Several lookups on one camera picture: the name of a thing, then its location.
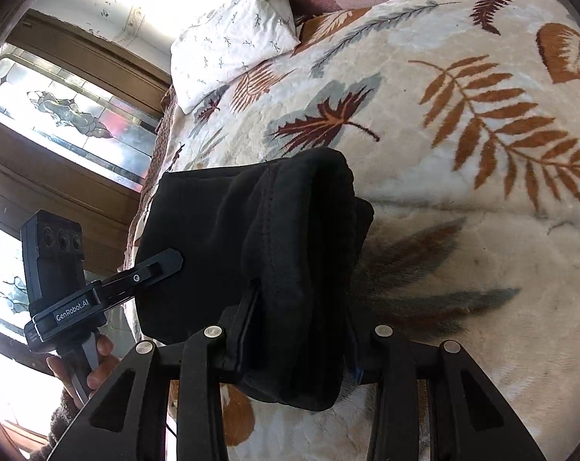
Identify person's left hand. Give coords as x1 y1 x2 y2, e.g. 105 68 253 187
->
46 335 120 406

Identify stained glass window pane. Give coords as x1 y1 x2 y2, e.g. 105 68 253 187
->
0 43 162 187
0 221 48 347

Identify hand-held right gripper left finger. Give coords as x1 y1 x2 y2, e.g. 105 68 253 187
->
66 281 263 461

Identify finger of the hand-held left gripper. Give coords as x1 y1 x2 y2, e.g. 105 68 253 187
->
98 249 184 310

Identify white sprig print pillow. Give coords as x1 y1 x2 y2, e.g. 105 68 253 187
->
170 0 300 115

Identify leaf print fleece blanket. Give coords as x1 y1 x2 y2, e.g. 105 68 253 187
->
119 0 580 461

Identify person's left forearm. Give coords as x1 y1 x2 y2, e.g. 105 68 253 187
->
45 384 86 449

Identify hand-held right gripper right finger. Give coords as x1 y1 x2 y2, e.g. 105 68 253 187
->
345 312 547 461

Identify wooden window frame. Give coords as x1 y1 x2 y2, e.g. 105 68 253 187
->
0 10 173 447

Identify black pants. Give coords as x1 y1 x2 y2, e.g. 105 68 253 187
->
134 146 376 412

